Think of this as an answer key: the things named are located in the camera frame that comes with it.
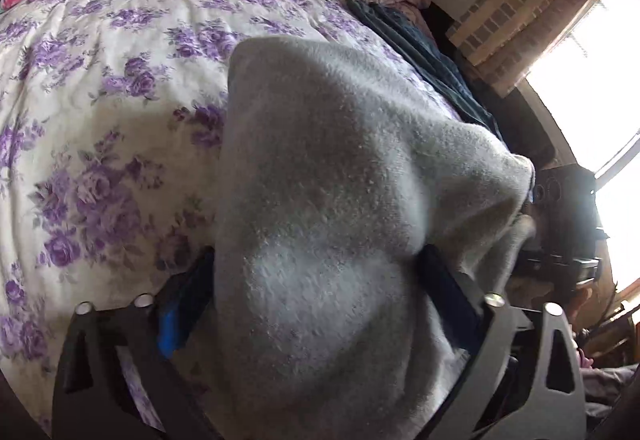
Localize beige striped curtain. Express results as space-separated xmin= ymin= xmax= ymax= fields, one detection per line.
xmin=447 ymin=0 xmax=599 ymax=96

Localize purple floral bedspread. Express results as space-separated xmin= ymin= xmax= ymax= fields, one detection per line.
xmin=1 ymin=0 xmax=456 ymax=428

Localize dark blue clothes pile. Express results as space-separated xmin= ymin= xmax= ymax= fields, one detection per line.
xmin=345 ymin=0 xmax=503 ymax=142

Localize window with white frame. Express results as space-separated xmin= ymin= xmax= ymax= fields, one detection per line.
xmin=526 ymin=0 xmax=639 ymax=290

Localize grey fleece sweatpants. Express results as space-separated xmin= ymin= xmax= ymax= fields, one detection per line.
xmin=212 ymin=36 xmax=534 ymax=439

